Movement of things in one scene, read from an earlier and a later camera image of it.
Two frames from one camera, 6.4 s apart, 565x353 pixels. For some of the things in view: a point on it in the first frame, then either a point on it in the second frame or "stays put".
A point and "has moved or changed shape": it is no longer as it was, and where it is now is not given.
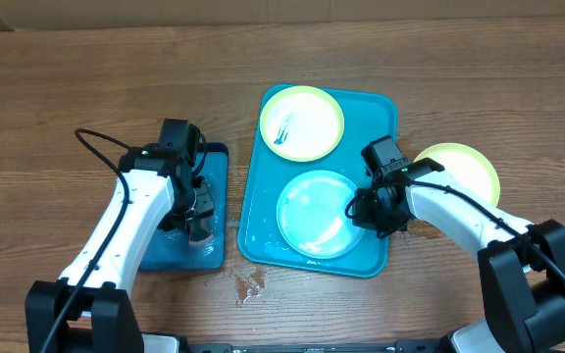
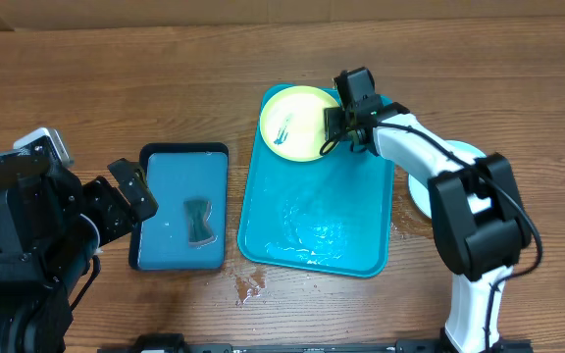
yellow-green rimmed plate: (301, 124) stays put
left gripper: (172, 223) -> (122, 218)
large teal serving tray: (366, 119) stays put
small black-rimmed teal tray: (171, 250) stays put
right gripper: (368, 216) -> (343, 118)
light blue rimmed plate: (311, 215) has moved or changed shape
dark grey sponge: (199, 232) stays put
